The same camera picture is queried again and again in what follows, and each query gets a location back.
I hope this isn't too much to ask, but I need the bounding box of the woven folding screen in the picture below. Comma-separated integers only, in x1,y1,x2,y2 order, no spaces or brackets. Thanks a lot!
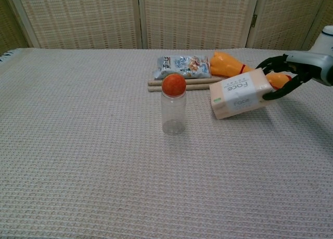
0,0,333,52

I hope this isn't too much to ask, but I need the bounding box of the white paper cup stack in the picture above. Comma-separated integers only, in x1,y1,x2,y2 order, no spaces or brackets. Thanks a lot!
308,25,333,55

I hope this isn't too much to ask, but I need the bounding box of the white tissue pack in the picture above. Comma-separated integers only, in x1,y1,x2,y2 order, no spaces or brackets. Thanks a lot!
209,68,274,120

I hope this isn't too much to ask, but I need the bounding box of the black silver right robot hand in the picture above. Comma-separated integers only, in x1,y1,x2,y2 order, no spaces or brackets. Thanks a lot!
254,53,329,100

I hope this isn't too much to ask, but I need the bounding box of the yellow rubber chicken toy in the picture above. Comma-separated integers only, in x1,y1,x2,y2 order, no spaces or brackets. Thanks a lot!
210,51,292,90

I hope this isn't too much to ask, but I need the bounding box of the clear plastic jar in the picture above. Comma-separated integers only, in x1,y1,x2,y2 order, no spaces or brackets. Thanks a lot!
160,92,187,135

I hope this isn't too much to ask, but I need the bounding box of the beige woven tablecloth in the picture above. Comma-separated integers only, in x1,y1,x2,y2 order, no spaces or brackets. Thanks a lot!
0,47,333,239

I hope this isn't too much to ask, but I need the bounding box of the orange ball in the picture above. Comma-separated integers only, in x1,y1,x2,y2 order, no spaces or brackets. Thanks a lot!
161,73,187,98

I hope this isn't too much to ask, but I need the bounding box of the blue white snack bag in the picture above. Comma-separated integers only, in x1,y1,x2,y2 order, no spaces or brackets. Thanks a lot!
152,55,212,80

